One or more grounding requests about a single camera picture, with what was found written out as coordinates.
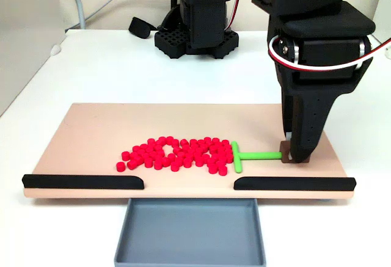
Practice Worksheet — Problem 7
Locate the red white black servo cable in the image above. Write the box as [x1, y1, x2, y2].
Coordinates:
[268, 34, 391, 74]
[227, 0, 244, 32]

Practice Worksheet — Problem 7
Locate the green T-shaped pusher tool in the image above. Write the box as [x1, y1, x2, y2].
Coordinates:
[230, 140, 311, 174]

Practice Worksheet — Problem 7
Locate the grey shallow tray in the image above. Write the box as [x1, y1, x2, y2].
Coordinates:
[114, 198, 266, 267]

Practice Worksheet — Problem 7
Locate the beige flat board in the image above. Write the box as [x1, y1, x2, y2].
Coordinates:
[23, 102, 357, 201]

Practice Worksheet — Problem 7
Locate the grey hose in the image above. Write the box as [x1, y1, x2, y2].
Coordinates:
[65, 0, 87, 30]

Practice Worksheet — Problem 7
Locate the black rail strip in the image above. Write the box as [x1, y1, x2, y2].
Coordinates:
[233, 176, 357, 192]
[21, 174, 145, 191]

